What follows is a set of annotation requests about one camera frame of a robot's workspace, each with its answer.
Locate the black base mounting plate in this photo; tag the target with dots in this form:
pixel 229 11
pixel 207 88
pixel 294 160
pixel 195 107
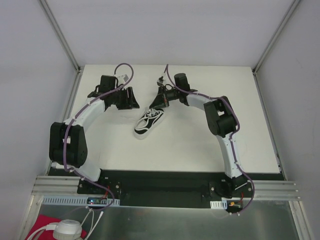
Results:
pixel 175 200

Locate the grey cable duct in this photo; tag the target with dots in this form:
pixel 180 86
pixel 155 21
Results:
pixel 219 205
pixel 79 201

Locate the right aluminium corner post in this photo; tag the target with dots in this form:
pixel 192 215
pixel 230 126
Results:
pixel 277 33

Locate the aluminium corner post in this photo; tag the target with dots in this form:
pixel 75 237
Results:
pixel 277 33
pixel 59 34

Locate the left aluminium corner post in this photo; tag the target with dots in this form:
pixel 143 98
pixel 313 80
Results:
pixel 59 34

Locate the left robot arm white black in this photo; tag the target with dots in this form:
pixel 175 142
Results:
pixel 67 142

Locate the white shoelace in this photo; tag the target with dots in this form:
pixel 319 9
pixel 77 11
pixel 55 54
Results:
pixel 153 113

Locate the red cloth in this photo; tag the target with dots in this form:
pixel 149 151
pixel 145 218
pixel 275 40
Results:
pixel 43 229

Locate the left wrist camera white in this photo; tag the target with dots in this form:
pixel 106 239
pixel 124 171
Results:
pixel 122 79

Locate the aluminium frame rail front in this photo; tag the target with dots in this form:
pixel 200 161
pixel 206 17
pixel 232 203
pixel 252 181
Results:
pixel 73 186

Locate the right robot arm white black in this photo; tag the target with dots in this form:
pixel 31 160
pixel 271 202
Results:
pixel 221 121

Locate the right grey cable duct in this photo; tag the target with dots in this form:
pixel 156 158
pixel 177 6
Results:
pixel 219 205

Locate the white bottle cap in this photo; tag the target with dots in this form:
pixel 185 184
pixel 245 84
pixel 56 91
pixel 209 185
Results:
pixel 67 230

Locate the black white canvas sneaker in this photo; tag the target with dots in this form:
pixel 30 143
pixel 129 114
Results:
pixel 144 127

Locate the left grey cable duct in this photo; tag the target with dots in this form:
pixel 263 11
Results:
pixel 79 201

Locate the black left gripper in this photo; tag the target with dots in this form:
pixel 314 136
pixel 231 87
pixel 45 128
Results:
pixel 122 98

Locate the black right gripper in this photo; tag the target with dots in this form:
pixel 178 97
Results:
pixel 162 95

